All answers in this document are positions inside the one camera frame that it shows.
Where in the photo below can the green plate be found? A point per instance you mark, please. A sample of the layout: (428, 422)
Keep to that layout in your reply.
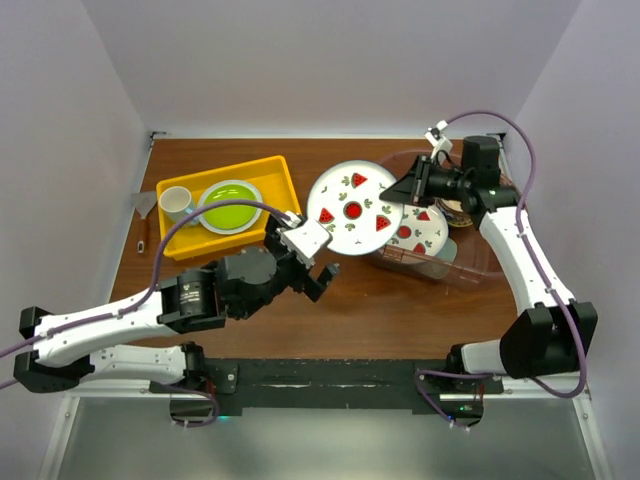
(230, 217)

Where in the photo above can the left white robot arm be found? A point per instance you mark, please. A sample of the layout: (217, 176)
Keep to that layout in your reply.
(63, 351)

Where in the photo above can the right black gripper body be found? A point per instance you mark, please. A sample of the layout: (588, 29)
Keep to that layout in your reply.
(447, 183)

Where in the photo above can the metal scraper wooden handle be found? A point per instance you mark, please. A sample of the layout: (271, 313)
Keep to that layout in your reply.
(143, 203)

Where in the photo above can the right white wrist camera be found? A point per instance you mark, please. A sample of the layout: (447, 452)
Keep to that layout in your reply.
(435, 135)

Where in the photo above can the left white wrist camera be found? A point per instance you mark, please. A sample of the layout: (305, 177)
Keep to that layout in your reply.
(305, 238)

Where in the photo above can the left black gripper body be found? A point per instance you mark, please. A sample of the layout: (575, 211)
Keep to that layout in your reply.
(291, 273)

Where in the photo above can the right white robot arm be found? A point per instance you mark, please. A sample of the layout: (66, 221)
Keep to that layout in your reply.
(553, 330)

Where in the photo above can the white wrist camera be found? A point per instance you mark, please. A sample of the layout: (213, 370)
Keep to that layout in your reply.
(305, 238)
(435, 135)

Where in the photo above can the white watermelon plate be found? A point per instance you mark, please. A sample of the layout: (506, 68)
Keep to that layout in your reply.
(346, 201)
(422, 230)

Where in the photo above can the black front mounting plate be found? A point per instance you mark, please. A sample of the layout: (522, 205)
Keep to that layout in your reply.
(239, 384)

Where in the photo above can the white light-blue mug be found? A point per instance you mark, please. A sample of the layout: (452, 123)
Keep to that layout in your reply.
(177, 203)

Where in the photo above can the brown floral cream-inside bowl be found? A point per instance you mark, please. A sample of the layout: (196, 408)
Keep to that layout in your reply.
(453, 213)

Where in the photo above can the yellow plastic tray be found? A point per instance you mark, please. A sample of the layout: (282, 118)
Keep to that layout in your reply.
(269, 175)

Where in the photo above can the light-blue scalloped plate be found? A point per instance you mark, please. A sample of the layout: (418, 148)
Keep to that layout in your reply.
(241, 229)

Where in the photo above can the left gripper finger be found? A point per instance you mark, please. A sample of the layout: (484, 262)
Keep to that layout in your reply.
(316, 287)
(276, 224)

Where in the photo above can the clear pink plastic bin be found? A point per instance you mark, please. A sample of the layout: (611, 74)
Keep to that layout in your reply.
(474, 264)

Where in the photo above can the light-teal divided rectangular dish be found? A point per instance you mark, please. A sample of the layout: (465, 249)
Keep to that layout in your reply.
(433, 268)

